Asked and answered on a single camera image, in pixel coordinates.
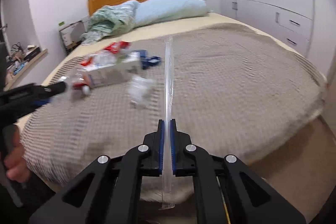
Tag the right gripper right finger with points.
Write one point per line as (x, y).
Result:
(227, 190)

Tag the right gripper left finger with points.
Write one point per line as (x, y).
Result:
(108, 189)

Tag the white milk carton box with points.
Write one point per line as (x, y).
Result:
(110, 69)

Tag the clear plastic water bottle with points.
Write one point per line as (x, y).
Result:
(77, 85)

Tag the red snack wrapper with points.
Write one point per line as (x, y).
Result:
(87, 61)
(120, 47)

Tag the person's left hand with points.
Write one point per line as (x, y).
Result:
(15, 162)

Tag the clutter on window sill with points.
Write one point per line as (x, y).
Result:
(19, 57)

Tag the black bedside shelf rack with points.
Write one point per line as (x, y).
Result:
(70, 35)

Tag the cream bed sheet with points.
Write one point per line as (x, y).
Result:
(161, 29)

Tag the green floral quilt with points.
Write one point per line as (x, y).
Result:
(110, 21)

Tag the light blue pillow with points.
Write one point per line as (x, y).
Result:
(158, 11)

